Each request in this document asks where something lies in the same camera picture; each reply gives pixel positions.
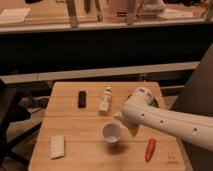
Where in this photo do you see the white ceramic cup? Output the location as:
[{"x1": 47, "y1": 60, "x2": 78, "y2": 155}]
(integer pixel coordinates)
[{"x1": 102, "y1": 123, "x2": 121, "y2": 146}]

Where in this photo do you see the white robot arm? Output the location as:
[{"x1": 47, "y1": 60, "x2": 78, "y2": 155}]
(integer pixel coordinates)
[{"x1": 120, "y1": 87, "x2": 213, "y2": 151}]

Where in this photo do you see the green ceramic bowl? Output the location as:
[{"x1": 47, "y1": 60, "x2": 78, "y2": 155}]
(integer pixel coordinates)
[{"x1": 127, "y1": 94, "x2": 159, "y2": 108}]

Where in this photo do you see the orange carrot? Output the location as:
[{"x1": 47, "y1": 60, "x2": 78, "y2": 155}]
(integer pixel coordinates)
[{"x1": 145, "y1": 138, "x2": 156, "y2": 162}]

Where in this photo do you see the white figurine bottle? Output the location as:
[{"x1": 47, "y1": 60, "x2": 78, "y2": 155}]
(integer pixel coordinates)
[{"x1": 99, "y1": 87, "x2": 112, "y2": 115}]

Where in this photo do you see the black rectangular block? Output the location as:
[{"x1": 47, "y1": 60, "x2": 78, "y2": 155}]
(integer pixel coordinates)
[{"x1": 78, "y1": 91, "x2": 86, "y2": 108}]

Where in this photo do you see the dark chair left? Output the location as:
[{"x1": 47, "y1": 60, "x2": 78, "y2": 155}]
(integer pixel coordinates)
[{"x1": 0, "y1": 79, "x2": 43, "y2": 168}]

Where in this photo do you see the white paper sheet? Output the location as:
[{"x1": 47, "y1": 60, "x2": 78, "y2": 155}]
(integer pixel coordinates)
[{"x1": 0, "y1": 8, "x2": 30, "y2": 24}]

